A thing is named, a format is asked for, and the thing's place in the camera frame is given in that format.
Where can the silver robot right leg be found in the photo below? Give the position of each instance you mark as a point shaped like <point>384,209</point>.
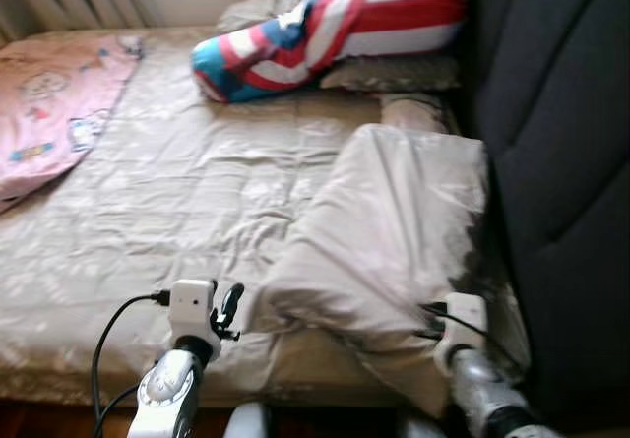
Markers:
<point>418,428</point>

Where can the black upholstered headboard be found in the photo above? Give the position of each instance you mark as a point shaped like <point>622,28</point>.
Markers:
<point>561,162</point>

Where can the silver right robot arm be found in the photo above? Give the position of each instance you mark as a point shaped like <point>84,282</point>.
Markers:
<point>482,389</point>

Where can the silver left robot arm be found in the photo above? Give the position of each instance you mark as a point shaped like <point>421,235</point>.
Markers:
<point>167,394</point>

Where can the red white blue striped bolster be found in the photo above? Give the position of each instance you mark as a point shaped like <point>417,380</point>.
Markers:
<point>295,49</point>

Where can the bed with grey floral sheet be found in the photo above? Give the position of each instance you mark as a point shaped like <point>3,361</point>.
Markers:
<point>197,192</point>

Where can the small beige bolster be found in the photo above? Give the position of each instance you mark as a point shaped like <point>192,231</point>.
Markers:
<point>413,111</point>

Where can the large grey floral pillow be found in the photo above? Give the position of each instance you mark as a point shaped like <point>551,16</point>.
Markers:
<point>384,221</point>

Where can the pink cartoon blanket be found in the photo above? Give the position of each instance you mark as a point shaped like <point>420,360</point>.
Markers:
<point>49,103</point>

